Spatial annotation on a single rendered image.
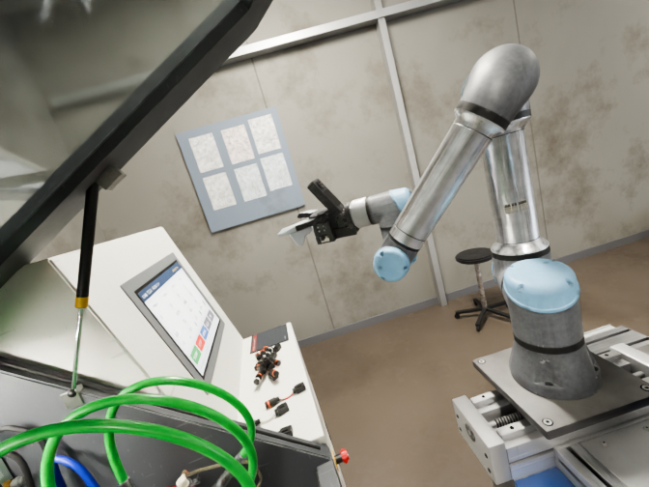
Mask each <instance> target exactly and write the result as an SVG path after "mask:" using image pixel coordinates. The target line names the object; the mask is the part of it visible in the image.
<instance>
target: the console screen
mask: <svg viewBox="0 0 649 487"><path fill-rule="evenodd" d="M120 287H121V289H122V290H123V291H124V292H125V294H126V295H127V296H128V297H129V299H130V300H131V301H132V302H133V304H134V305H135V306H136V307H137V309H138V310H139V311H140V312H141V314H142V315H143V316H144V317H145V319H146V320H147V321H148V322H149V324H150V325H151V326H152V327H153V329H154V330H155V331H156V333H157V334H158V335H159V336H160V338H161V339H162V340H163V341H164V343H165V344H166V345H167V346H168V348H169V349H170V350H171V351H172V353H173V354H174V355H175V356H176V358H177V359H178V360H179V361H180V363H181V364H182V365H183V366H184V368H185V369H186V370H187V371H188V373H189V374H190V375H191V376H192V378H193V379H196V380H200V381H204V382H207V383H210V384H211V383H212V376H213V371H214V368H215V364H216V360H217V355H218V351H219V347H220V343H221V338H222V334H223V331H224V327H225V323H224V322H223V321H222V319H221V318H220V316H219V315H218V314H217V312H216V311H215V310H214V308H213V307H212V305H211V304H210V302H209V301H208V300H207V298H206V297H205V295H204V294H203V293H202V291H201V290H200V289H199V287H198V286H197V284H196V283H195V282H194V280H193V279H192V278H191V276H190V275H189V273H188V272H187V271H186V269H185V268H184V267H183V265H182V264H181V262H180V261H179V259H178V258H177V257H176V255H175V254H174V253H173V252H172V253H170V254H168V255H167V256H165V257H164V258H162V259H161V260H159V261H157V262H156V263H154V264H153V265H151V266H150V267H148V268H146V269H145V270H144V271H142V272H140V273H139V274H137V275H136V276H134V277H133V278H131V279H129V280H128V281H126V282H125V283H123V284H121V285H120Z"/></svg>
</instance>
